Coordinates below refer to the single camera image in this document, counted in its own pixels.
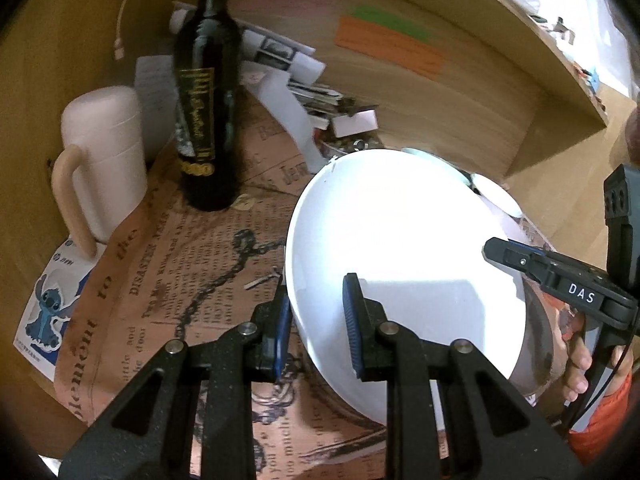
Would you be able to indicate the dark wine bottle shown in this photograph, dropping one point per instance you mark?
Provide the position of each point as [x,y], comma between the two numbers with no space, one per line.
[205,110]

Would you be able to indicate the small white plate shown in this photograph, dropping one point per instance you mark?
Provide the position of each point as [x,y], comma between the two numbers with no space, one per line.
[497,195]

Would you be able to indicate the newspaper print table mat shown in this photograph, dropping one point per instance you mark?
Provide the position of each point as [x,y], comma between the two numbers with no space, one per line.
[200,270]

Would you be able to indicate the small white note card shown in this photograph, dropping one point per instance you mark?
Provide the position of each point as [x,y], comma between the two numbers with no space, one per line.
[356,122]

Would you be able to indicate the colourful magazine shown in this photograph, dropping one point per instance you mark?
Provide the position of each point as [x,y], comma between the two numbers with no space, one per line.
[537,232]

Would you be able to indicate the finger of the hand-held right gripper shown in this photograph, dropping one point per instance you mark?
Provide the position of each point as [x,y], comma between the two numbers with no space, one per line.
[575,292]

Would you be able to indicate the dish of metal keys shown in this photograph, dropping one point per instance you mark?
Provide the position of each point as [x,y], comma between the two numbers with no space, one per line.
[345,146]

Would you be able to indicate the person's right hand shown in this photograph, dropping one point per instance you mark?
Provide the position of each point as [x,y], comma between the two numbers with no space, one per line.
[577,367]

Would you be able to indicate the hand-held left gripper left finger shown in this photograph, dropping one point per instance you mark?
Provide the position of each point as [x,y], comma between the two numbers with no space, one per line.
[280,332]

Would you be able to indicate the metal screw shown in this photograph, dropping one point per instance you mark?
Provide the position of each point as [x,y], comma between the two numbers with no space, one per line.
[260,281]

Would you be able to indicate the stack of printed papers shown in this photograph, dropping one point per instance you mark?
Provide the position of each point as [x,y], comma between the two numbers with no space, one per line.
[290,55]

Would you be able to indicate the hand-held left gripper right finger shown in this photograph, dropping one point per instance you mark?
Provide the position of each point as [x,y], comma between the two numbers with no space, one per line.
[351,330]

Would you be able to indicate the blue cartoon sticker card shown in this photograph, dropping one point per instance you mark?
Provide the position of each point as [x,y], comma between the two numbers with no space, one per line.
[47,310]

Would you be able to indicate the white deep plate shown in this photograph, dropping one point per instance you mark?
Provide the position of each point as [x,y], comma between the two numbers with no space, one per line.
[400,230]

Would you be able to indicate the wooden shelf board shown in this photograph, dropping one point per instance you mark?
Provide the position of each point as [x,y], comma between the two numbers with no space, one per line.
[550,45]

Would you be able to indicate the green sticky note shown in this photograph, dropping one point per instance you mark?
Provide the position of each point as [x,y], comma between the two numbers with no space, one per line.
[395,19]

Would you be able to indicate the orange sticky note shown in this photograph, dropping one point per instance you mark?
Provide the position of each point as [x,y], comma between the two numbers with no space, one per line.
[390,47]

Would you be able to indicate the printed white paper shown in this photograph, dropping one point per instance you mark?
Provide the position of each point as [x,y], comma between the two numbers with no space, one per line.
[152,90]

